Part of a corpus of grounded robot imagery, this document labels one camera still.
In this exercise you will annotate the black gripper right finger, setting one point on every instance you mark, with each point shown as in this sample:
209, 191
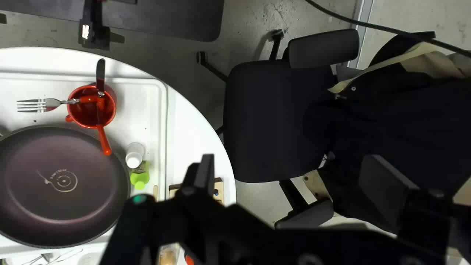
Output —
387, 196

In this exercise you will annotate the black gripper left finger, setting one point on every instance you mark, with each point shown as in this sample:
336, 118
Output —
200, 177

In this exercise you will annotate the small green plastic object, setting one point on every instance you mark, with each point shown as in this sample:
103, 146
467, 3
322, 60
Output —
140, 178

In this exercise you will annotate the small white bottle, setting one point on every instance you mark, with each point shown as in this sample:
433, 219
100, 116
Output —
134, 156

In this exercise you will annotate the black office chair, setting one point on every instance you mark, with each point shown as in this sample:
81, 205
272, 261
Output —
265, 122
392, 112

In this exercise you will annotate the white tray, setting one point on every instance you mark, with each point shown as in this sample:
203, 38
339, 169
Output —
141, 107

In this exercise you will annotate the red measuring cup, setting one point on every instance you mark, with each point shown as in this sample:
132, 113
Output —
82, 116

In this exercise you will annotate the dark round frying pan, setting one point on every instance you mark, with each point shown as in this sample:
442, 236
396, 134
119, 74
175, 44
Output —
63, 211

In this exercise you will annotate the silver fork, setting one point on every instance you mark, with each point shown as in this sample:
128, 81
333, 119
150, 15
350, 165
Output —
29, 105

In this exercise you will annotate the black clamp mount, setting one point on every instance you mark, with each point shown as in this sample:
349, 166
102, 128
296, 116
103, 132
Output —
93, 29

